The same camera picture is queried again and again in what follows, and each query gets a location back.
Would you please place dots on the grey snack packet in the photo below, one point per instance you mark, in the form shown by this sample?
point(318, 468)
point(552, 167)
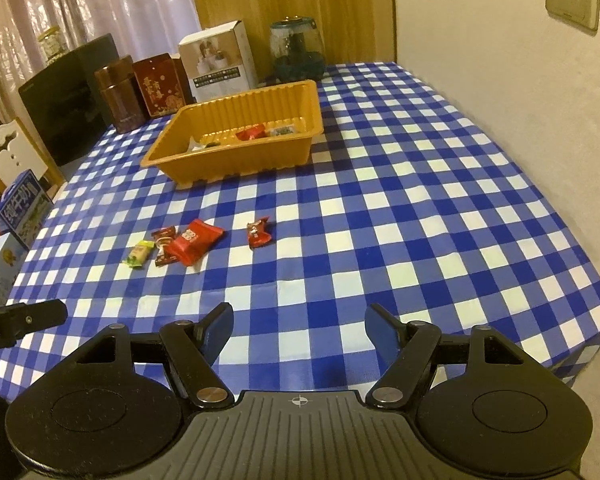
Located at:
point(281, 130)

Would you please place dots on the white curtain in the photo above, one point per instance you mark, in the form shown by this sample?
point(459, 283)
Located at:
point(140, 28)

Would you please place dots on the glass jar with label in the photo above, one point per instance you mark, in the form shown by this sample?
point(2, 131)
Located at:
point(52, 44)

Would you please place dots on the orange plastic tray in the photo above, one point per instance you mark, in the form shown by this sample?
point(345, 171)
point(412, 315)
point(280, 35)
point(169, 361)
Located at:
point(218, 120)

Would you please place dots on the yellow green candy packet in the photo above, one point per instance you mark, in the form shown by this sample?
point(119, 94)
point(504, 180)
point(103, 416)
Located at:
point(139, 254)

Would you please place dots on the blue white checkered tablecloth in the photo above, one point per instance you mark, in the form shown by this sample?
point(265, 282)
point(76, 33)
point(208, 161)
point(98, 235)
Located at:
point(404, 203)

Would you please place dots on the large red candy packet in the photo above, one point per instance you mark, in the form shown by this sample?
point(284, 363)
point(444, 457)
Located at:
point(194, 242)

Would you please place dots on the red orange candy packet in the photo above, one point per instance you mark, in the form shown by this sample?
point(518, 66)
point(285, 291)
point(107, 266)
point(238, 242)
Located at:
point(252, 133)

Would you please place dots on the brown candy packet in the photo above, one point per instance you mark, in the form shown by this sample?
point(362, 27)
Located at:
point(162, 239)

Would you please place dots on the white snack wrapper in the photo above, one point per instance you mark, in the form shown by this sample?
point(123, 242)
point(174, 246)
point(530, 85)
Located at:
point(196, 146)

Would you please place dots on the green glass terrarium jar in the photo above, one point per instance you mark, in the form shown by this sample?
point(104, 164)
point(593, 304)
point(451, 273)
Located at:
point(297, 49)

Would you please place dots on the white wooden chair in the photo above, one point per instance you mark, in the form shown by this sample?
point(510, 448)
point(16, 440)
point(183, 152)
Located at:
point(18, 153)

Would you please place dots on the black appliance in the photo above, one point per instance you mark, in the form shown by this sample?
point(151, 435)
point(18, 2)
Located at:
point(64, 102)

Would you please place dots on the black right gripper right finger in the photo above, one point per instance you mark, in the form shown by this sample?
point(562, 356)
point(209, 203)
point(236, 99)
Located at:
point(414, 350)

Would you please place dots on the dark red gift box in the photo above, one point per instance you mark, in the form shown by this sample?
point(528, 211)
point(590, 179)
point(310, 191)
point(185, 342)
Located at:
point(163, 84)

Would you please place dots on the white product box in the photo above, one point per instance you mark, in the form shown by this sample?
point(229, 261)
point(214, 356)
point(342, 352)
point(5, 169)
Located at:
point(218, 61)

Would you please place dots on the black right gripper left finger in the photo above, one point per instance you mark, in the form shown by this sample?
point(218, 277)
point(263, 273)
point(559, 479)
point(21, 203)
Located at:
point(186, 350)

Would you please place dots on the small red candy packet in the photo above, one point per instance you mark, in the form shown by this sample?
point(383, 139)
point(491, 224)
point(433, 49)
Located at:
point(257, 233)

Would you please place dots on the brown cylindrical tin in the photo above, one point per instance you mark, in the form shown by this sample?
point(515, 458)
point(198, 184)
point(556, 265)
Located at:
point(120, 91)

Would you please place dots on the blue milk carton box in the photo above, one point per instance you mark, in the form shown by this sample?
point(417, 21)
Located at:
point(24, 207)

